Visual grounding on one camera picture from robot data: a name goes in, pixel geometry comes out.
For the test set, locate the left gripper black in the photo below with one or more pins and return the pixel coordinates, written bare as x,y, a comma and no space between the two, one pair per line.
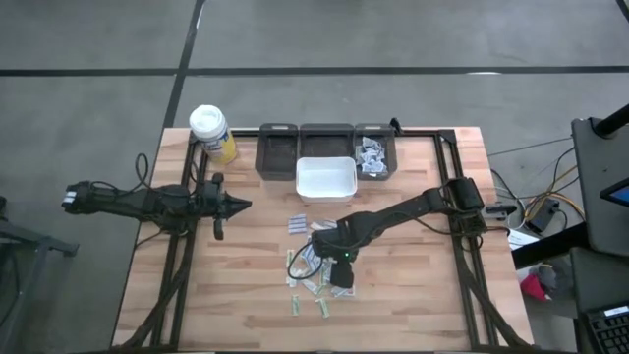
218,204

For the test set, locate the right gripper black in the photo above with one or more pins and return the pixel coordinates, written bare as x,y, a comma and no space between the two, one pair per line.
336,241

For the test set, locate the blue stripe bandage packet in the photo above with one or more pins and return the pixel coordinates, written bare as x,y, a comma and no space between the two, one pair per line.
309,255

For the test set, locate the white plastic bin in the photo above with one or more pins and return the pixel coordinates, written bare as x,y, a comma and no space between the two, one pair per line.
326,179

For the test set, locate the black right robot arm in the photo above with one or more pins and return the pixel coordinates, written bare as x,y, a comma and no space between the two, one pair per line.
403,206

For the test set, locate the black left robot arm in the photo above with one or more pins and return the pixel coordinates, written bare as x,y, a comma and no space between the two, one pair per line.
123,201

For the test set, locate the red label large white packet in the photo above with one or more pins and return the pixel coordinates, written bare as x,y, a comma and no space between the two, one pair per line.
344,291

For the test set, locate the narrow grey plastic bin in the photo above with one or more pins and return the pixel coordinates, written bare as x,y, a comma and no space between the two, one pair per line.
277,152

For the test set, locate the yellow Lysol wipes canister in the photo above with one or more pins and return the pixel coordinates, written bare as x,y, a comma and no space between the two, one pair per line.
211,133

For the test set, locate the wide grey plastic bin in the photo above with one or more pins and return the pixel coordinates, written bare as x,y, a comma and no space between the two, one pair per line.
326,145

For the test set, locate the black three-compartment tray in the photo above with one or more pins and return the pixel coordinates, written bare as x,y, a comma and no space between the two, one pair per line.
361,130

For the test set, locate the white paper sheet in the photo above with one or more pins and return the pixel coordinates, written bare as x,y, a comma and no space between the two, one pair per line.
521,240

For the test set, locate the red cloth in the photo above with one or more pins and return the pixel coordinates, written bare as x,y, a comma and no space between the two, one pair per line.
533,289

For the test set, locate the grey metal stand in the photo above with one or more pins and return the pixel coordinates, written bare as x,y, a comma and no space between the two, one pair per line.
29,246

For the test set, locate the black cart leg bar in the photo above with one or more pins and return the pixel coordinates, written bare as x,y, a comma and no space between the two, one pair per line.
550,246

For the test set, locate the grey cloth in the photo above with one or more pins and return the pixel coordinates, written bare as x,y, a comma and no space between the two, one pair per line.
548,276

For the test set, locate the dark grey side cart top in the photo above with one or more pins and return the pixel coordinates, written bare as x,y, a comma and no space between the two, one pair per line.
594,196

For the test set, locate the dark grey lower cart shelf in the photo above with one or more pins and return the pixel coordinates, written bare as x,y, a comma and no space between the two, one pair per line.
599,280

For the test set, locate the tablet with blue screen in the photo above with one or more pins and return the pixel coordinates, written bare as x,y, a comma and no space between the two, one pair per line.
616,193

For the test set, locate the black keyboard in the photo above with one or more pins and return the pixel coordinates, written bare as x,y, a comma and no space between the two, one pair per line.
609,334

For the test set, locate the black cart pole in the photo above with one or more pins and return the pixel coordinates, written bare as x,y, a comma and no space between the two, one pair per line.
611,123

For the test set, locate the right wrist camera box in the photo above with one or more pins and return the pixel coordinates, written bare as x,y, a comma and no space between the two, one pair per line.
342,275

